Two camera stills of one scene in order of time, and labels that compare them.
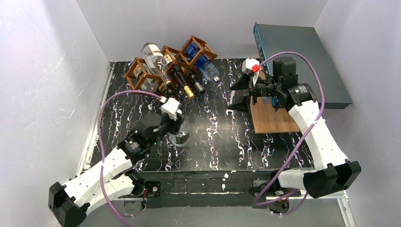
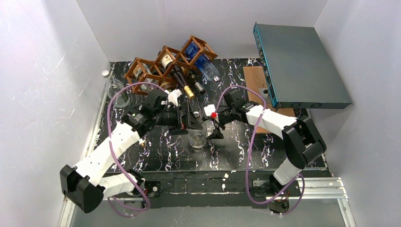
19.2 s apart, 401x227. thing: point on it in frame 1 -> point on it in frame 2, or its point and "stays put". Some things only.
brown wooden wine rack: (166, 64) stays put
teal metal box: (273, 39) stays put
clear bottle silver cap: (181, 137) -> (113, 86)
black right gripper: (250, 92) -> (220, 119)
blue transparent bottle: (202, 62) stays put
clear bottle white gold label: (155, 59) -> (198, 138)
